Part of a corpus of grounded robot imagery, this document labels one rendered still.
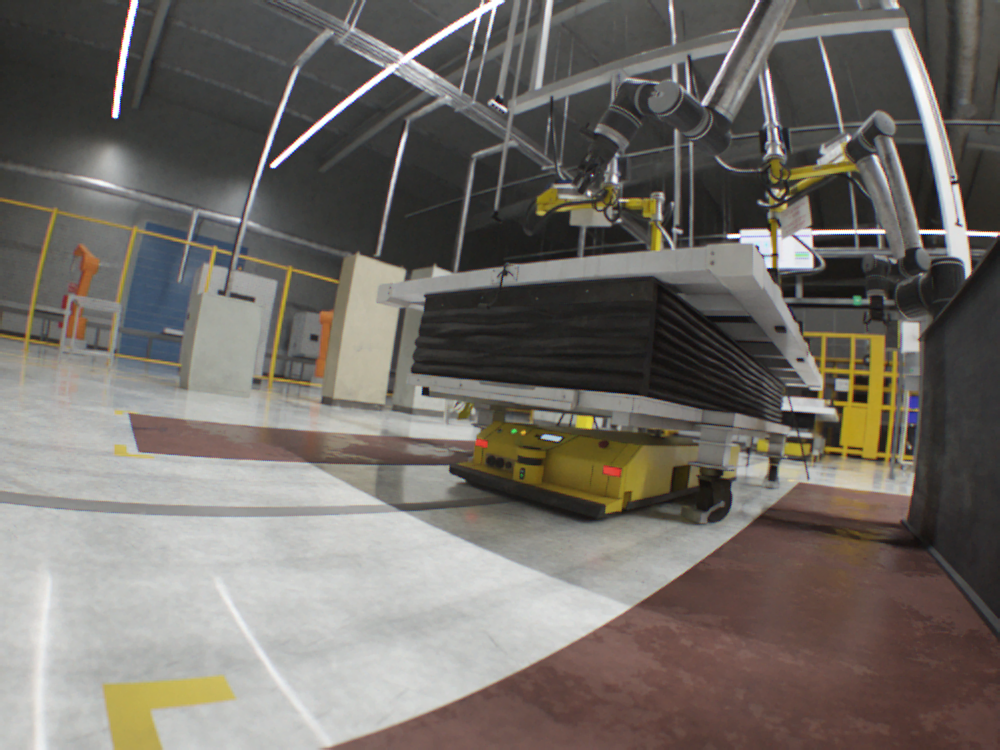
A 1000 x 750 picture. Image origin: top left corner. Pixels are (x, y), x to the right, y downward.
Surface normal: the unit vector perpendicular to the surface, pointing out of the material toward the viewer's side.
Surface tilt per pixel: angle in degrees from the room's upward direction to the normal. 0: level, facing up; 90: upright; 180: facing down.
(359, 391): 90
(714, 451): 90
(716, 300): 90
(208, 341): 90
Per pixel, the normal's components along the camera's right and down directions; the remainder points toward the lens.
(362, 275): 0.73, 0.06
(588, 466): -0.68, -0.13
